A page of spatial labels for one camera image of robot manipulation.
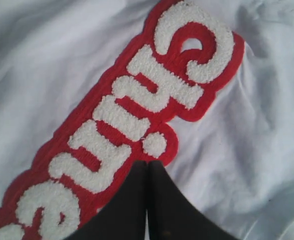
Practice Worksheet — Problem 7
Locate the white t-shirt with red lettering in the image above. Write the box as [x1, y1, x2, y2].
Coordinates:
[0, 0, 294, 240]

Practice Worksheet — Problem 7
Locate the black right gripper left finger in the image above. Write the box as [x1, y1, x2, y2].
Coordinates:
[67, 161, 147, 240]

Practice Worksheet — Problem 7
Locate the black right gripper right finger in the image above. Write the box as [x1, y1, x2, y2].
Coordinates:
[147, 161, 235, 240]

